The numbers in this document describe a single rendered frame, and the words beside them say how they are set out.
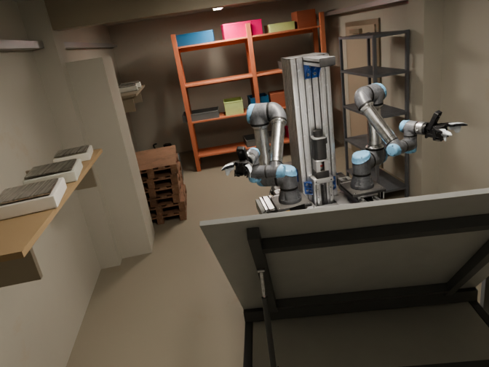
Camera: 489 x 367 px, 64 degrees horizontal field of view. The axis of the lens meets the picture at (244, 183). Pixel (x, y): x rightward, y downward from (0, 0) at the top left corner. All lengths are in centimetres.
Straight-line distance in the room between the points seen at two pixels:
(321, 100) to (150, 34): 633
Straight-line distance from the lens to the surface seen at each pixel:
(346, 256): 158
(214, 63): 861
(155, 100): 867
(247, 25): 699
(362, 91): 255
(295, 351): 201
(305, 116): 260
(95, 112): 433
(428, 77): 484
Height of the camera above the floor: 220
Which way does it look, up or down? 20 degrees down
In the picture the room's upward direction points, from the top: 9 degrees counter-clockwise
